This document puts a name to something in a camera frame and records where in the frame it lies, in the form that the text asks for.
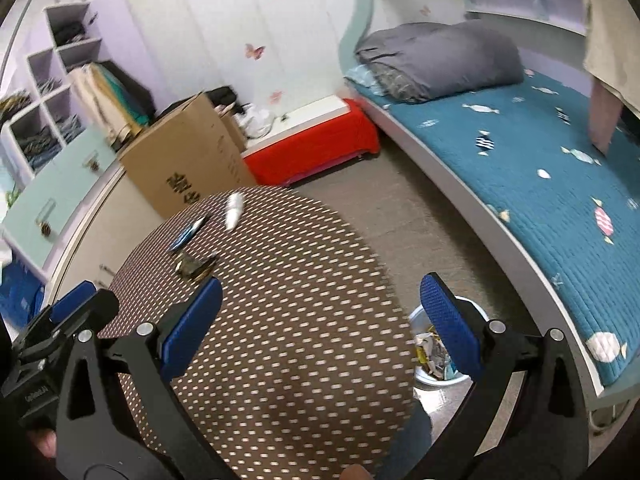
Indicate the mint drawer cabinet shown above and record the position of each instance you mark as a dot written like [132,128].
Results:
[55,195]

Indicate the dark crumpled wrapper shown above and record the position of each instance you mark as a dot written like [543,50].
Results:
[195,266]

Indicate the pale pink butterfly wall sticker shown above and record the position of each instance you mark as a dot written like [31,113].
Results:
[275,96]

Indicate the blue pen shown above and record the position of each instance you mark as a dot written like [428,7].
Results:
[187,235]

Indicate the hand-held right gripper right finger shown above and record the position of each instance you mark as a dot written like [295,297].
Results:
[450,330]

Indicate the blue storage box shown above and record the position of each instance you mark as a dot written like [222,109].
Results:
[20,297]

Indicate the teal hanging cloth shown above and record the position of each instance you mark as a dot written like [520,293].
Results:
[122,92]

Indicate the white plastic bag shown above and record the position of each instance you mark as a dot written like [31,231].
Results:
[256,121]

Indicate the folded denim clothes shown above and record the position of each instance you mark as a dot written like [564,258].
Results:
[47,142]

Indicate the pile of wrappers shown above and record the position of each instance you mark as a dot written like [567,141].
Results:
[432,355]

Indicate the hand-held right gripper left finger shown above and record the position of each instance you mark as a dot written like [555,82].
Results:
[192,330]

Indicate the black hanging cloth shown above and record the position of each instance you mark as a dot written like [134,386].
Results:
[135,90]

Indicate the beige hanging cloth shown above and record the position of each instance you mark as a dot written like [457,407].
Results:
[100,105]

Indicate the pink hanging garment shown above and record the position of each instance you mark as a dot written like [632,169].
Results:
[602,120]

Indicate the beige hanging shirt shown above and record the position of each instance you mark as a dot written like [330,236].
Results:
[610,35]

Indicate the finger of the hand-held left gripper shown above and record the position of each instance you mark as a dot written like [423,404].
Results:
[75,302]

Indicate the brown dotted tablecloth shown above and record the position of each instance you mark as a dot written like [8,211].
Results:
[300,310]

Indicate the light blue pillow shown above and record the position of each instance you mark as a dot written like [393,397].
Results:
[361,77]

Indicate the white cubby shelf unit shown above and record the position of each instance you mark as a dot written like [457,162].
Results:
[45,75]

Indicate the red covered bench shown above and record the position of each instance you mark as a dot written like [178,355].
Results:
[310,145]

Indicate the person's left hand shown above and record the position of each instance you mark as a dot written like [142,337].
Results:
[42,442]

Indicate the large cardboard box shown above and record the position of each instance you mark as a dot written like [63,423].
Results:
[185,160]

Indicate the grey duvet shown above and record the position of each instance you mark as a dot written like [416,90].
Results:
[440,55]

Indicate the blue bed mattress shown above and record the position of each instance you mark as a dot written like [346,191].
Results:
[525,185]

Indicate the black bag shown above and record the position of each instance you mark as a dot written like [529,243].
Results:
[221,96]

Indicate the small white tube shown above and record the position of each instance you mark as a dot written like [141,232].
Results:
[233,210]

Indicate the light blue waste bin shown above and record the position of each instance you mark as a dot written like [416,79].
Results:
[440,381]

